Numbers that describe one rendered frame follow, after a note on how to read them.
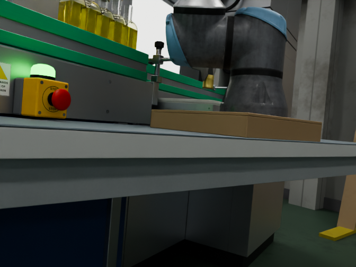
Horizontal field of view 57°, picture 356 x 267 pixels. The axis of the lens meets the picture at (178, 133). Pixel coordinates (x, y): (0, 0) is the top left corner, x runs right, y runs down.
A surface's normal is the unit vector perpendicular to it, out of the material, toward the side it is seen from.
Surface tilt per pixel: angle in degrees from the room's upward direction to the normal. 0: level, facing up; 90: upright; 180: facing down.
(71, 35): 90
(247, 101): 73
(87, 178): 90
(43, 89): 90
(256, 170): 90
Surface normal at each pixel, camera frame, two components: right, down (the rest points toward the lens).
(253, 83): -0.27, -0.29
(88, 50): 0.85, 0.09
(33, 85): -0.51, -0.02
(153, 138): 0.66, 0.07
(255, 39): -0.15, 0.06
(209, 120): -0.75, -0.04
